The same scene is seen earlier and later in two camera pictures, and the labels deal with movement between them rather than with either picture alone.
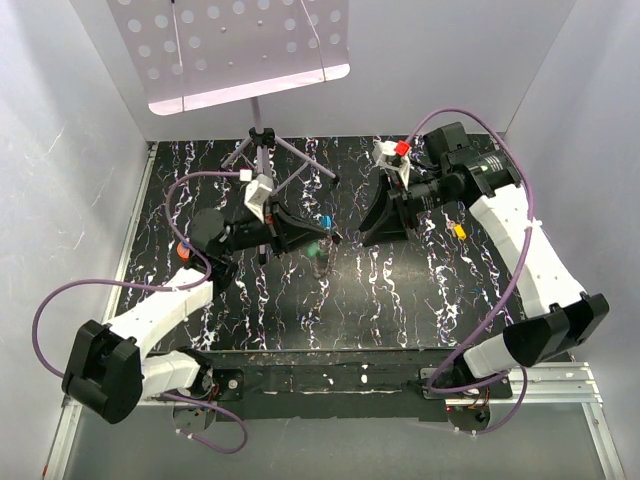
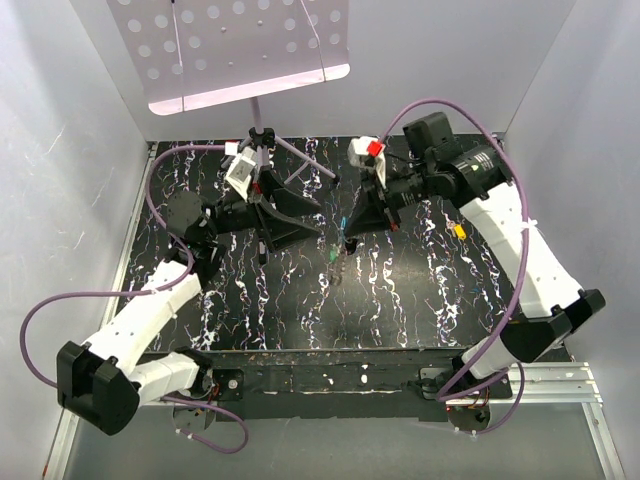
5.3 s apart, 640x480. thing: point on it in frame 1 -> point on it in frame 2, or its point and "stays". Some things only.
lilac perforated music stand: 193,53 stays
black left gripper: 279,241 -> 279,229
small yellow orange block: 460,232 stays
